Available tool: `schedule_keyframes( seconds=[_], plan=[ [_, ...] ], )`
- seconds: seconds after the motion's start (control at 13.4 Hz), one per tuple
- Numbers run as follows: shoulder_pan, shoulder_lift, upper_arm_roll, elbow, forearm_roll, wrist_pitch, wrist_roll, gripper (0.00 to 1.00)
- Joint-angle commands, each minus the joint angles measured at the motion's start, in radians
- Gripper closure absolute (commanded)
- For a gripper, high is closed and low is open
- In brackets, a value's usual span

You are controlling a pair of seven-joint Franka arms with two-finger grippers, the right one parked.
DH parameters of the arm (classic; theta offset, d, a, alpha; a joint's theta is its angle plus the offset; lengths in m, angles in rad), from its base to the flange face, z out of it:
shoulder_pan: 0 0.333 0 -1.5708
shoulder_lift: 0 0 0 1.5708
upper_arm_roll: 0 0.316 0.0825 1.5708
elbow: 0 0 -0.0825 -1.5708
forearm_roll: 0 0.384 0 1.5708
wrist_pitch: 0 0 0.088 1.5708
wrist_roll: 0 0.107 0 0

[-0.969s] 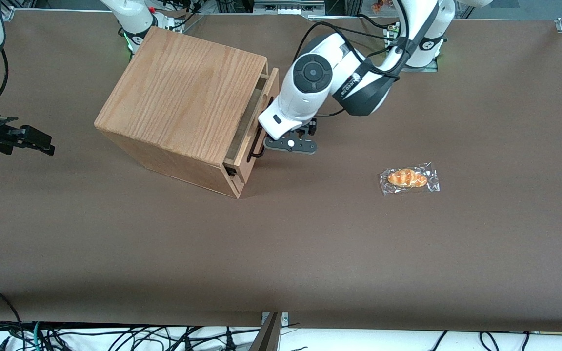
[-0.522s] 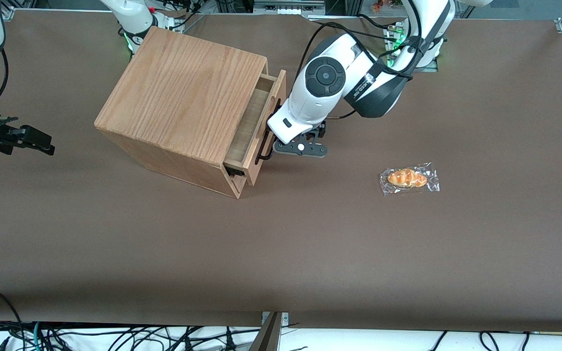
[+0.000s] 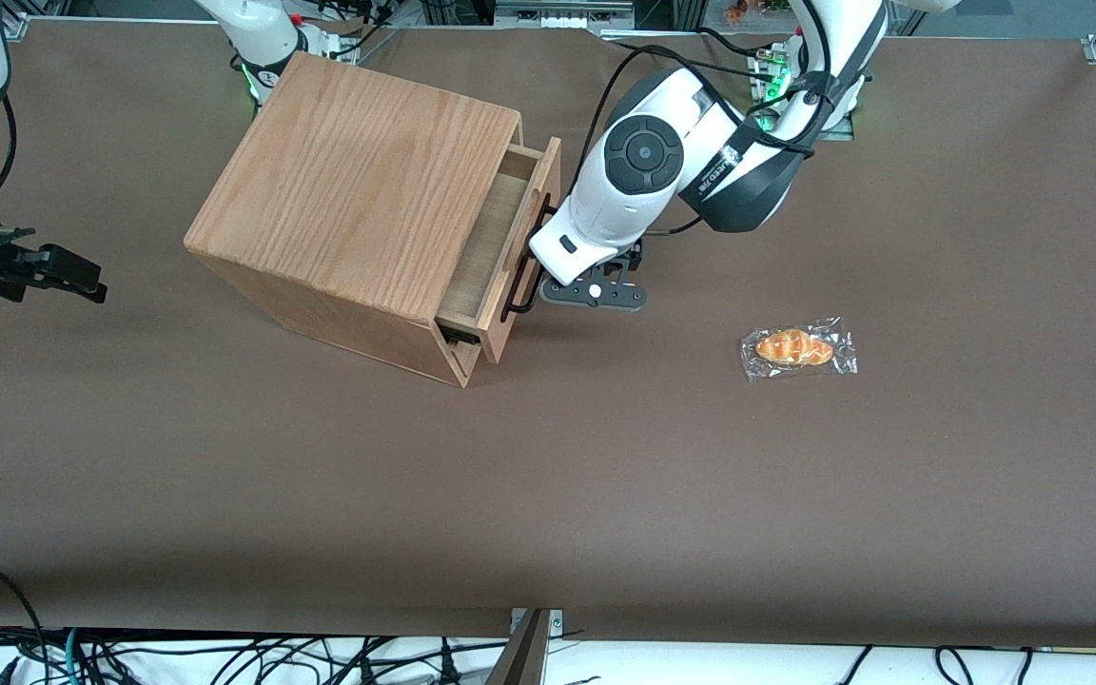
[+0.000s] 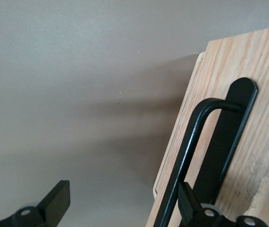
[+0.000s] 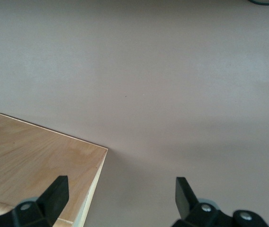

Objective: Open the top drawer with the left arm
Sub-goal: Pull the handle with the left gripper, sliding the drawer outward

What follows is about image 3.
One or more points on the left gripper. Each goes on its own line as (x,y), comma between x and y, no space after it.
(635,260)

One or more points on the wooden drawer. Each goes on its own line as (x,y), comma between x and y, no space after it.
(500,219)

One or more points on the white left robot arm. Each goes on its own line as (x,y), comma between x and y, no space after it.
(624,200)

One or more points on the wooden drawer cabinet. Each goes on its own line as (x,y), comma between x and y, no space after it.
(348,181)

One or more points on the plastic wrapped bread roll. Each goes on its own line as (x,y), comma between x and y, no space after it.
(793,347)

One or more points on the large table cover mat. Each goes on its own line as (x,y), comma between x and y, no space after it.
(605,476)

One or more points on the orange colourful background items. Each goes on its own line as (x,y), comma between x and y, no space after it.
(748,9)

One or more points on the dark grey left wrist camera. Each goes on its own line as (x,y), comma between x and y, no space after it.
(619,297)

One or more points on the aluminium frame crossbar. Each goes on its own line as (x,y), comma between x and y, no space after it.
(562,11)

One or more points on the small metal edge bracket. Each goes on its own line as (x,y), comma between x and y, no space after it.
(553,623)

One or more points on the brown slanted post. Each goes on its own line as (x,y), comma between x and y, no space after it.
(519,656)

